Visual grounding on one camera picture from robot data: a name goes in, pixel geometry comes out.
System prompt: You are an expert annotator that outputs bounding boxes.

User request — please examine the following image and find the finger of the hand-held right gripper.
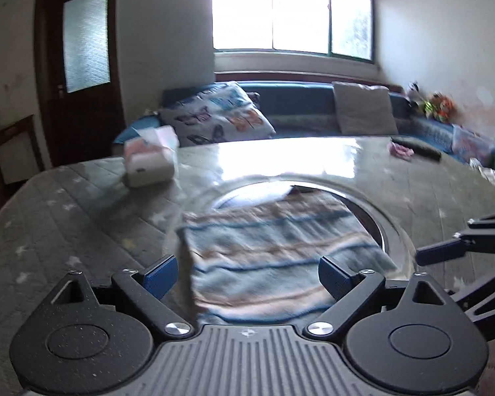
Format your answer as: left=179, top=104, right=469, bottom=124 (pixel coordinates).
left=416, top=212, right=495, bottom=267
left=449, top=262, right=495, bottom=341

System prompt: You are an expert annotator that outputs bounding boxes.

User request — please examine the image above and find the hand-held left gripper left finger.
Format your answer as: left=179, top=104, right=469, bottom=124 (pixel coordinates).
left=53, top=254, right=192, bottom=338

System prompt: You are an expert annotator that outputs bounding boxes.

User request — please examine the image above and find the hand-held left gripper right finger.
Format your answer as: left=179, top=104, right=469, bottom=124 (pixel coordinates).
left=303, top=256, right=454, bottom=338

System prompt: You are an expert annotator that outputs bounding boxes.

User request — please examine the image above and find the striped blue towel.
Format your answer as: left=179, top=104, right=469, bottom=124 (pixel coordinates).
left=177, top=192, right=399, bottom=326

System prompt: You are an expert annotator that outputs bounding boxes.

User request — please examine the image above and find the white cloth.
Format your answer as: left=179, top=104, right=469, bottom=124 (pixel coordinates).
left=468, top=157, right=495, bottom=192

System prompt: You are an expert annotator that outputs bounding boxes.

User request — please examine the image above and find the black remote control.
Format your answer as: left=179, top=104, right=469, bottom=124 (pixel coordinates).
left=391, top=136, right=442, bottom=161

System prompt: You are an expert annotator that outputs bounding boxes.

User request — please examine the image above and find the white tissue box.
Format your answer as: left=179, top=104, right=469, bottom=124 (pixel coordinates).
left=123, top=126, right=180, bottom=188

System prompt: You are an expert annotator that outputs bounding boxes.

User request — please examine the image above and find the pink cloth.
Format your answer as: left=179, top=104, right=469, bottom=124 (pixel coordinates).
left=388, top=140, right=415, bottom=161

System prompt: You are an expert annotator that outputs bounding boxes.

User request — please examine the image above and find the clear plastic storage box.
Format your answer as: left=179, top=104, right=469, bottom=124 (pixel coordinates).
left=451, top=126, right=495, bottom=166

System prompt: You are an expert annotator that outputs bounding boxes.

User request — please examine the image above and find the round glass turntable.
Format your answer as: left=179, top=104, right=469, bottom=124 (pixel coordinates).
left=177, top=173, right=417, bottom=277

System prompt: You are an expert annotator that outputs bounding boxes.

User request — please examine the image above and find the orange plush toy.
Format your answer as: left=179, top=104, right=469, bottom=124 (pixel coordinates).
left=437, top=95, right=456, bottom=122

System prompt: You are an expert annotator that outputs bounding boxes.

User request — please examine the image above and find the black and white plush toy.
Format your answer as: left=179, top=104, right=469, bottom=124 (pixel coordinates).
left=406, top=82, right=423, bottom=112

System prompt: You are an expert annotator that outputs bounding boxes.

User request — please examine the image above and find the grey pillow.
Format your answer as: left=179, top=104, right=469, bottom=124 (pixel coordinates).
left=332, top=81, right=399, bottom=135

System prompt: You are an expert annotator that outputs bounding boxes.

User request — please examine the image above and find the dark wooden door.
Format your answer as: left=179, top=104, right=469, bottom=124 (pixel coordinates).
left=35, top=0, right=126, bottom=168

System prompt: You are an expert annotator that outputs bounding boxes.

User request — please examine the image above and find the butterfly print pillow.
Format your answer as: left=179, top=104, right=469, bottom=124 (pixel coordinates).
left=159, top=82, right=277, bottom=147

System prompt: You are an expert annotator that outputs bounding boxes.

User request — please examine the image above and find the blue sofa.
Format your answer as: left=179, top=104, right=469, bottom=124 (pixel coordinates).
left=113, top=80, right=495, bottom=166

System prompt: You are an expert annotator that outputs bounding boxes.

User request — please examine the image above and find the dark wooden cabinet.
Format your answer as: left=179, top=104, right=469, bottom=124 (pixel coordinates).
left=0, top=115, right=46, bottom=215

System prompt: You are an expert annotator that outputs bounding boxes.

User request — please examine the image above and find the window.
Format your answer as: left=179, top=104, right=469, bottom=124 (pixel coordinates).
left=212, top=0, right=375, bottom=63

